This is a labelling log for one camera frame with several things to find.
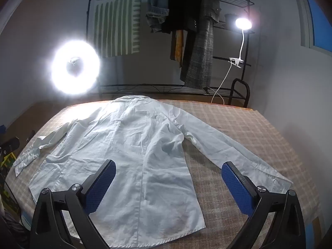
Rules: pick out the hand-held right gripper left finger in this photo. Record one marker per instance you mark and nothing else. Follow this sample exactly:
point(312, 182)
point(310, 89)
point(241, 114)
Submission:
point(99, 186)

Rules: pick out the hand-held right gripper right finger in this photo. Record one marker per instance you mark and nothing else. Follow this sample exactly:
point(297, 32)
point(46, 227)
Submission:
point(238, 186)

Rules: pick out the white long-sleeved shirt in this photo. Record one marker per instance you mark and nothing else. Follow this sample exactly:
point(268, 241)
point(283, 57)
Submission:
point(124, 160)

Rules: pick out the black metal clothes rack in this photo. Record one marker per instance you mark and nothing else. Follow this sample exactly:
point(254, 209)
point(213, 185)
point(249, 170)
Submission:
point(233, 88)

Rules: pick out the plaid blanket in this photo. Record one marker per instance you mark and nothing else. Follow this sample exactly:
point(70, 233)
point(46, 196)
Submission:
point(233, 134)

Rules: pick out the yellow box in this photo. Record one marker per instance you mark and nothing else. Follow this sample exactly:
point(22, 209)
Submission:
point(5, 162)

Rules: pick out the grey plaid coat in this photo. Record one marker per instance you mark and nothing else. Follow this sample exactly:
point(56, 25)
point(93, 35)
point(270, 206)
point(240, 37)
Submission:
point(202, 44)

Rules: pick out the mustard yellow garment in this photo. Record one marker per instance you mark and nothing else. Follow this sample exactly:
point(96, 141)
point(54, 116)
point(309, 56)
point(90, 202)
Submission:
point(179, 45)

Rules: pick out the white clip-on lamp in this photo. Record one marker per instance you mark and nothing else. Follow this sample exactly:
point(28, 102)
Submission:
point(242, 31)

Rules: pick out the dark pot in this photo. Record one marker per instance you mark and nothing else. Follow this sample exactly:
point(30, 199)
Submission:
point(229, 18)

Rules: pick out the green striped cloth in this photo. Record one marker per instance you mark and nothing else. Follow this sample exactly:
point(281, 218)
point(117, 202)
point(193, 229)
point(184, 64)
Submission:
point(116, 18)

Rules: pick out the window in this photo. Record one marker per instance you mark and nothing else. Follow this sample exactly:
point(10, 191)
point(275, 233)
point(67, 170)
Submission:
point(315, 18)

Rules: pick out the black garment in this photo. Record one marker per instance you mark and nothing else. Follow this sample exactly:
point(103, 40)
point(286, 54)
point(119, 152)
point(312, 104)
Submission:
point(181, 5)

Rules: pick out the blue denim jacket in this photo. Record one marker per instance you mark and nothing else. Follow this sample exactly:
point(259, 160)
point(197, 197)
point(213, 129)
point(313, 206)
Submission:
point(157, 5)

